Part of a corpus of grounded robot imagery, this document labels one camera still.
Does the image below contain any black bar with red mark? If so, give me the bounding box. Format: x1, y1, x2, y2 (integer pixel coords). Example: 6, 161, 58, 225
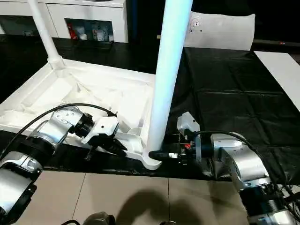
255, 40, 300, 47

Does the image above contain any white cabinet with glass doors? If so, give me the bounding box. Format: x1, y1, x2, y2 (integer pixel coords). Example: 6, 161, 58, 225
0, 0, 128, 44

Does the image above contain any black looped cable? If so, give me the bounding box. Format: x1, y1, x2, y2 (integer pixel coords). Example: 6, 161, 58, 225
60, 218, 84, 225

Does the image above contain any white plastic table leg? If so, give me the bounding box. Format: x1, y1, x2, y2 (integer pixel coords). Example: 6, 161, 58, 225
142, 0, 194, 163
27, 0, 67, 70

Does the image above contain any black robot left foot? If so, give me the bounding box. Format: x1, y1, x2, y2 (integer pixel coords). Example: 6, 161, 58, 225
83, 212, 117, 225

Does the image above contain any white plastic table top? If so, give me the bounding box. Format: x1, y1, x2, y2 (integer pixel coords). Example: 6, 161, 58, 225
0, 58, 163, 171

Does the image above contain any white plastic bag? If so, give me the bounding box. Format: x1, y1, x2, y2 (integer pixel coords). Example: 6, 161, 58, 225
184, 12, 256, 52

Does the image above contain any red bottle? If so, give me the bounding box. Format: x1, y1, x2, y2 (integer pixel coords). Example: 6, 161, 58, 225
67, 24, 76, 39

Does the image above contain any white side table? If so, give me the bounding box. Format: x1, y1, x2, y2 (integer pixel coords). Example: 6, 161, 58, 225
253, 50, 300, 112

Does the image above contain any black cabinet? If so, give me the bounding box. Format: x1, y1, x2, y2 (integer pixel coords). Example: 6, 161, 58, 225
127, 0, 300, 48

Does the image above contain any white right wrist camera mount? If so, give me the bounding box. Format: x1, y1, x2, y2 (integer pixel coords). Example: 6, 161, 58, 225
177, 112, 202, 161

